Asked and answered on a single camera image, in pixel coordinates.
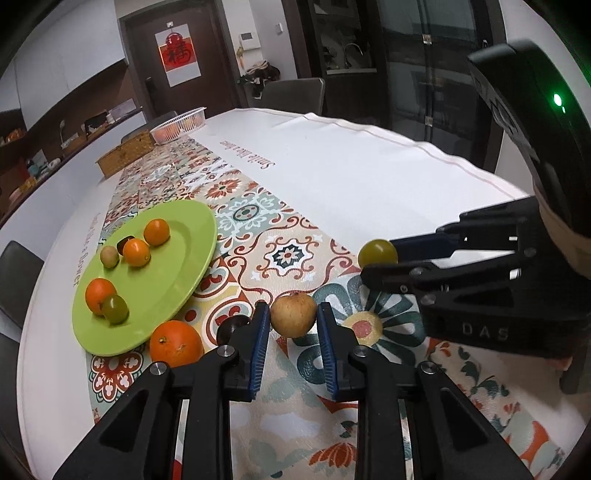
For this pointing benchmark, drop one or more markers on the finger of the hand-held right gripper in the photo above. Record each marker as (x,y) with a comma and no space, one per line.
(397,276)
(425,247)

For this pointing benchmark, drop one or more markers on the white kitchen counter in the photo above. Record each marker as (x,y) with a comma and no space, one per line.
(69,152)

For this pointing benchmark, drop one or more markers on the white plastic basket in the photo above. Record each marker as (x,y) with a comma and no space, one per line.
(178,124)

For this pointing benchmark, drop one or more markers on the white desk lamp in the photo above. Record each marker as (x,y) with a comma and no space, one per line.
(63,131)

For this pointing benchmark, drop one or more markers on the wicker box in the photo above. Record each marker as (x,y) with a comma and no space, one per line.
(124,154)

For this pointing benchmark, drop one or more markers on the dark brown door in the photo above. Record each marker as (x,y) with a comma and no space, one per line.
(217,69)

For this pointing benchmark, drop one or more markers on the large orange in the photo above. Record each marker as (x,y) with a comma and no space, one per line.
(176,343)

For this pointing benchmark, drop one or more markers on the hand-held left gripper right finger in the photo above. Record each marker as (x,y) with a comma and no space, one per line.
(325,350)

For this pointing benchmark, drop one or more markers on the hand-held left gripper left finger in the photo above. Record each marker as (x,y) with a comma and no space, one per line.
(258,350)

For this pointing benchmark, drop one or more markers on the white box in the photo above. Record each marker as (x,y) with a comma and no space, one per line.
(121,110)

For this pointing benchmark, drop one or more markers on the black bag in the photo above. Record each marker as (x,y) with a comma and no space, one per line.
(94,121)

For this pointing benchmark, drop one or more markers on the metal faucet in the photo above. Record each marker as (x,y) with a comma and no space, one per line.
(353,48)

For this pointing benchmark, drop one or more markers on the white intercom panel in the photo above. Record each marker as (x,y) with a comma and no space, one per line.
(247,39)

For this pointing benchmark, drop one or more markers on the red and white wall poster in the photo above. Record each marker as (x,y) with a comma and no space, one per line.
(179,55)

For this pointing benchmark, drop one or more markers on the patterned table runner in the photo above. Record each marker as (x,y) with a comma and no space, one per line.
(286,258)

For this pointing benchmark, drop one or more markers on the glass sliding door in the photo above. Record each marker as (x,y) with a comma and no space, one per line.
(438,69)

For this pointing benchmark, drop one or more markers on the grey chair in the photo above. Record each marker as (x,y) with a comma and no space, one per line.
(7,378)
(292,94)
(18,277)
(134,133)

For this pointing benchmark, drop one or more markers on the small tan round fruit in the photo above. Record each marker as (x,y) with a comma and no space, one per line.
(109,256)

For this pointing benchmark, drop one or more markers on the green round fruit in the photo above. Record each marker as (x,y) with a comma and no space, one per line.
(378,252)
(115,309)

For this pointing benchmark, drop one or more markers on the pile of dark clothes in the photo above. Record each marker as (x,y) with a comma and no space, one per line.
(261,74)

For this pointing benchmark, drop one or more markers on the dark purple plum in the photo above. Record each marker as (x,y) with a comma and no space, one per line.
(229,328)
(122,243)

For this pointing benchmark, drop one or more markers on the large tan fruit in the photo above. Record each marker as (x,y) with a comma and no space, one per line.
(292,314)

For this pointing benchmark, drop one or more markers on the small orange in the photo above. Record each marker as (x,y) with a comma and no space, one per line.
(136,252)
(156,231)
(97,293)

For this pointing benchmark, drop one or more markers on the green plate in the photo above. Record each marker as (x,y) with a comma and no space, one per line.
(175,277)

